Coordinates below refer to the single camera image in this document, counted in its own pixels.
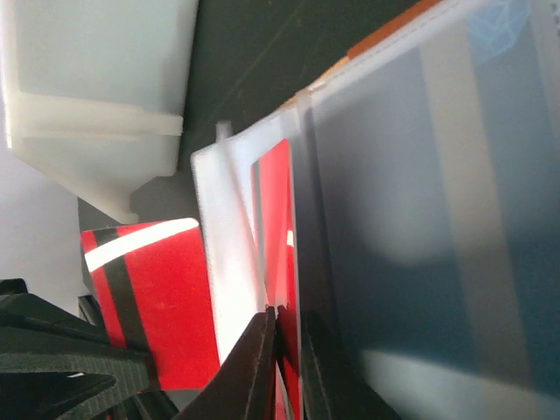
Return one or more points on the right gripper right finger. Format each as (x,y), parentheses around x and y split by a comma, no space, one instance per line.
(331,387)

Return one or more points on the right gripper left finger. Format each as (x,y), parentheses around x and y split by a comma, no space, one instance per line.
(245,385)

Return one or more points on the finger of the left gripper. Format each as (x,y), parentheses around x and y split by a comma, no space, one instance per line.
(55,365)

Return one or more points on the red credit card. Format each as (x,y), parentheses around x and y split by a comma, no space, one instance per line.
(271,177)
(152,287)

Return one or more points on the brown leather card holder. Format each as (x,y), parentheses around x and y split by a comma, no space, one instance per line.
(425,180)

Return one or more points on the white storage bin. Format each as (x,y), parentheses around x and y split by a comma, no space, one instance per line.
(94,93)

